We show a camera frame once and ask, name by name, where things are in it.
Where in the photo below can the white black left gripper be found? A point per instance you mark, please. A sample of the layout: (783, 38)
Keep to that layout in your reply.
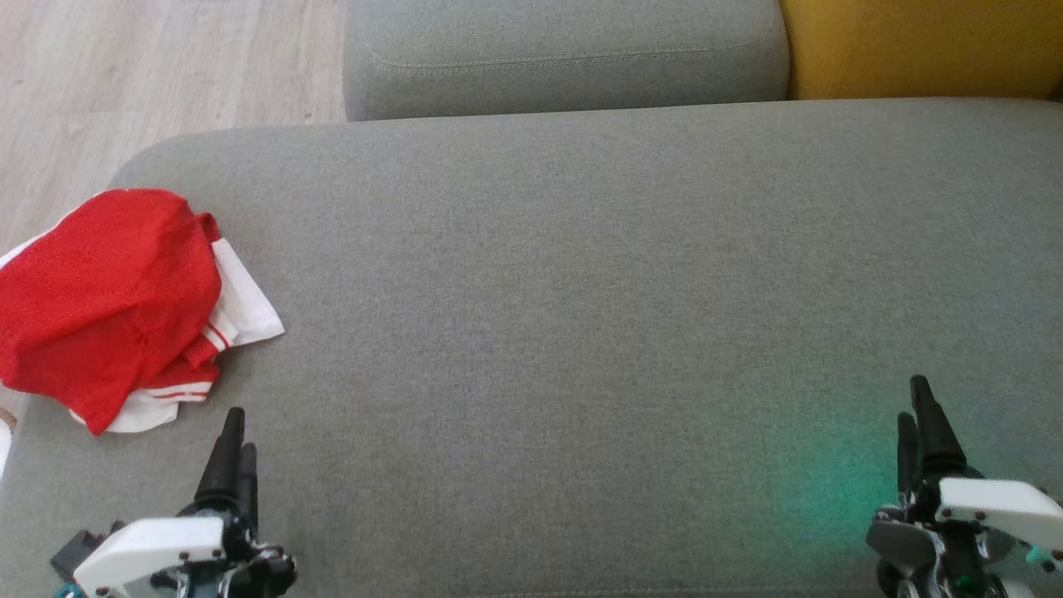
(158, 548)

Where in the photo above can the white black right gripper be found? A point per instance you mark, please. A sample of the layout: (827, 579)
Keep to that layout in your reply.
(996, 507)

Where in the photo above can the red shorts with white stripe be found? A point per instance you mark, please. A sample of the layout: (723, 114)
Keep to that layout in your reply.
(108, 291)

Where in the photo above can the small white object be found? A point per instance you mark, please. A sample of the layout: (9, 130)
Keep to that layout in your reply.
(4, 448)

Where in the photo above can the large grey sofa cushion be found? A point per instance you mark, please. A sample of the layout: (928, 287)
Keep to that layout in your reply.
(581, 332)

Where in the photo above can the yellow sofa back cushion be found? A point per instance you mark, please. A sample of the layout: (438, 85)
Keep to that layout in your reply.
(922, 46)

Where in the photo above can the small grey sofa seat cushion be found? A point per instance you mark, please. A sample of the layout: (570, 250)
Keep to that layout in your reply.
(565, 50)

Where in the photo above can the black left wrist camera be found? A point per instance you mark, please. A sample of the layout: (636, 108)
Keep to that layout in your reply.
(76, 555)

